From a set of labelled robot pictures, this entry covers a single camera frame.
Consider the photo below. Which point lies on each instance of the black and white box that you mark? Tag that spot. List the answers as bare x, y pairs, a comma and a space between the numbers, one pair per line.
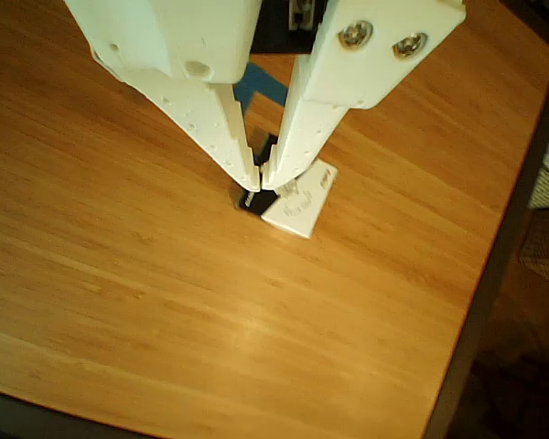
302, 206

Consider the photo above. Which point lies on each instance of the blue tape square target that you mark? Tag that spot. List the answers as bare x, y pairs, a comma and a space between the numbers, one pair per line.
265, 84

